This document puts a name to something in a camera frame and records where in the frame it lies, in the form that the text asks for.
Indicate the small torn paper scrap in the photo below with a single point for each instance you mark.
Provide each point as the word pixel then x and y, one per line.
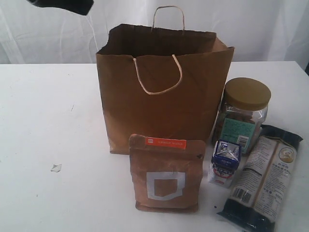
pixel 56 168

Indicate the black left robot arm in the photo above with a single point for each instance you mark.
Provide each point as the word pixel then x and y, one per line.
pixel 80 7

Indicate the white curtain backdrop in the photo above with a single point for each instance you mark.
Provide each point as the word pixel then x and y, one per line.
pixel 259 30

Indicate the brown kraft stand-up pouch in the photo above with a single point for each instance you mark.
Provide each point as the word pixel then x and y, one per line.
pixel 166 173

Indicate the brown paper shopping bag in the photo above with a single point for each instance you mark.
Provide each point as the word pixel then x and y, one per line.
pixel 160 83

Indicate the blue white milk carton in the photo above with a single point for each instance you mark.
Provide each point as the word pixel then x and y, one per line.
pixel 224 163

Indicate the dark blue noodle package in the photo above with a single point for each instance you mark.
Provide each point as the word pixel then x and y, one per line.
pixel 255 200

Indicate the clear jar with tan lid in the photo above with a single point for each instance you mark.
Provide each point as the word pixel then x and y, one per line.
pixel 242 111

